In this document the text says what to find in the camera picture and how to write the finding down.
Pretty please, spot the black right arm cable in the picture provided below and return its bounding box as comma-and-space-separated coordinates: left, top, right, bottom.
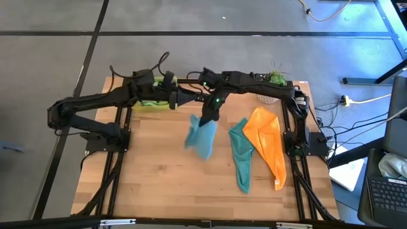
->
186, 71, 206, 94

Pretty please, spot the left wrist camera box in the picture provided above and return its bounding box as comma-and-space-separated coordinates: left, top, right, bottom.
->
162, 71, 176, 92

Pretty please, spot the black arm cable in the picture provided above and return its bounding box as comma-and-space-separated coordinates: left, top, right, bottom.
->
186, 71, 206, 94
109, 52, 170, 80

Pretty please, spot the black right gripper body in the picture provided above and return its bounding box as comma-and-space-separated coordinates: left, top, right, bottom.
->
203, 90, 229, 122

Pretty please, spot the dark grey laptop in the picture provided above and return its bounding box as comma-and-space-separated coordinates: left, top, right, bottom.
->
357, 75, 407, 228

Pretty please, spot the orange microfiber towel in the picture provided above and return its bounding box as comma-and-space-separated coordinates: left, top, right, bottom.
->
242, 106, 287, 192

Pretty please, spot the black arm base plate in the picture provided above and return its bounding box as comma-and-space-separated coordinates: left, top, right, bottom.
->
282, 130, 330, 157
79, 127, 132, 153

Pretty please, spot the black crossbeam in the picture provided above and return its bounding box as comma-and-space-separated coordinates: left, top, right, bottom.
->
0, 215, 407, 229

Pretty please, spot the triangle-patterned plant pot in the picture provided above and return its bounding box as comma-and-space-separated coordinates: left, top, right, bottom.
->
256, 94, 280, 105

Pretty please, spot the white notebook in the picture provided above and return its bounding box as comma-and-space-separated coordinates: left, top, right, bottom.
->
328, 144, 366, 193

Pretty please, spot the grey floor cable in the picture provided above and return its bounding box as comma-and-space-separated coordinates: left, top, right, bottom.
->
336, 106, 407, 149

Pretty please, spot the silver beam bracket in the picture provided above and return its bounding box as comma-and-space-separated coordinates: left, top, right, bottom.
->
275, 221, 314, 229
99, 218, 137, 227

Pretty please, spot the green potted plant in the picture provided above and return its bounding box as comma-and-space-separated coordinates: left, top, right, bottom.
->
265, 59, 291, 87

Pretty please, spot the black aluminium table frame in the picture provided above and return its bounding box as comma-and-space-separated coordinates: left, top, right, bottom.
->
71, 77, 340, 223

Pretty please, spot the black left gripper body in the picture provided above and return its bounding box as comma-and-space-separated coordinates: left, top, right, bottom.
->
167, 90, 181, 111

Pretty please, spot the yellow-green plastic bin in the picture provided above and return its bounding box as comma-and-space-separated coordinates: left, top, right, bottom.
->
132, 75, 178, 113

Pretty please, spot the black diagonal desk bar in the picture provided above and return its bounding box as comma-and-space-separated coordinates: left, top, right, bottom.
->
329, 136, 385, 169

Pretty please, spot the teal microfiber towel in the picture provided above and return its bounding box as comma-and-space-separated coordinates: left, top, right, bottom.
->
228, 118, 256, 195

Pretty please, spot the pale crumpled cloth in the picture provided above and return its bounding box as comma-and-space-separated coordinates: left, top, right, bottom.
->
377, 152, 407, 181

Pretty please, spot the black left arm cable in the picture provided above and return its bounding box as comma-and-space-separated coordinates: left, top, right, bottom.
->
109, 52, 170, 80

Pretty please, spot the black floor cable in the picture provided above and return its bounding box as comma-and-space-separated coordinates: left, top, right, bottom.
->
317, 111, 391, 134

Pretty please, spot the turquoise microfiber towel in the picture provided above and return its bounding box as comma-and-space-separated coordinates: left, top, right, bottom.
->
184, 114, 219, 160

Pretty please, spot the white floor cable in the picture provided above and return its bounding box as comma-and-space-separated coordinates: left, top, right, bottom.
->
348, 93, 392, 105

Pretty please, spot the black desk leg frame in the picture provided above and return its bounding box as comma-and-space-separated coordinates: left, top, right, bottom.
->
342, 0, 407, 86

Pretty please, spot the yellow floor cable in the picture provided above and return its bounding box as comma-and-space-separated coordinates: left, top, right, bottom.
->
298, 0, 353, 23

